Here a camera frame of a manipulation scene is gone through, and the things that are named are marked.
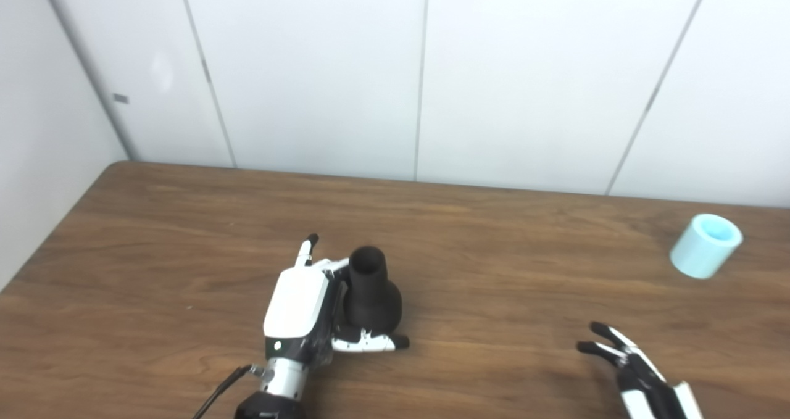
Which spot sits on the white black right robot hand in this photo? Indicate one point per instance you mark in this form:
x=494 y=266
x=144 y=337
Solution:
x=648 y=394

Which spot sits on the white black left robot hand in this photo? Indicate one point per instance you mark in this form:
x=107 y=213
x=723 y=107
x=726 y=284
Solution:
x=296 y=302

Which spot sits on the black funnel-shaped nozzle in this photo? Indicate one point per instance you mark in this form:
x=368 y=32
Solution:
x=373 y=302

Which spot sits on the light blue cylinder cup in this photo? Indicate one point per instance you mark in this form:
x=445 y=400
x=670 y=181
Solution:
x=700 y=255

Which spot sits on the small grey wall label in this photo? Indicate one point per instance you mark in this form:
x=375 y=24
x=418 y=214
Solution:
x=121 y=98

